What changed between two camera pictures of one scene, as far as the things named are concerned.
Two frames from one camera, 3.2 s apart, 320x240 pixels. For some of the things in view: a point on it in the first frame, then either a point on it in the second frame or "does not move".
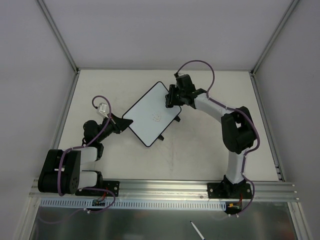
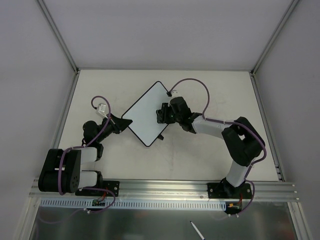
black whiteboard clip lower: x=161 y=137 does not move
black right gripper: x=173 y=94 to x=163 y=116
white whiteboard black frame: x=152 y=118 does not move
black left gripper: x=116 y=124 does not move
